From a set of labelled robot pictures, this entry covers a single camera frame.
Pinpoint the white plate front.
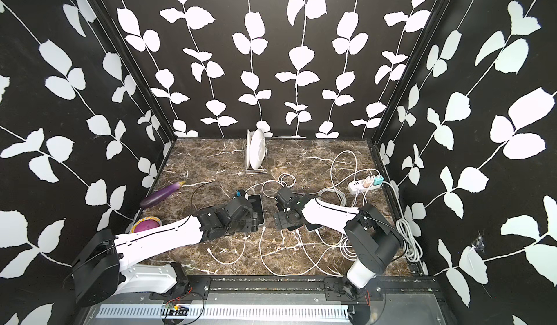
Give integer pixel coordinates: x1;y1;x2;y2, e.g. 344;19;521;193
248;129;266;169

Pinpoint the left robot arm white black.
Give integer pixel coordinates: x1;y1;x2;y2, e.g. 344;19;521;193
71;191;264;307

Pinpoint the white plate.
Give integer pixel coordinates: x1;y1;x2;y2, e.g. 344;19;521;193
245;129;252;170
248;129;266;169

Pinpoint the colourful bowl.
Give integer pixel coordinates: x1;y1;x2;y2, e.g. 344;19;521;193
130;216;162;234

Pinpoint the white perforated cable duct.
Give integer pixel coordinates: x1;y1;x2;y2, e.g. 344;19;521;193
95;304;349;322

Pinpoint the white plate rear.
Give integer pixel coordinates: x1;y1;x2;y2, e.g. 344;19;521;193
245;129;252;170

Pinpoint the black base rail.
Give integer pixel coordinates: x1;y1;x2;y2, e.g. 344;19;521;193
82;274;442;306

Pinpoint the clear plate rack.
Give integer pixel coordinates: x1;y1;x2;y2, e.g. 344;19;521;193
245;150;268;174

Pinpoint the white charging cable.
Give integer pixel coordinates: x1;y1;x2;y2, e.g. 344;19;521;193
314;150;371;263
243;172;349;278
278;181;349;278
207;233;250;266

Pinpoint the purple eggplant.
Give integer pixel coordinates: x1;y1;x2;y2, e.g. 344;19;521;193
139;181;185;209

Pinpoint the white power strip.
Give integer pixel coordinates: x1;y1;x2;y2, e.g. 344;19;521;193
348;175;384;195

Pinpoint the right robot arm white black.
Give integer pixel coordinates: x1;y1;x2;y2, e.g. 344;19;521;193
274;187;404;293

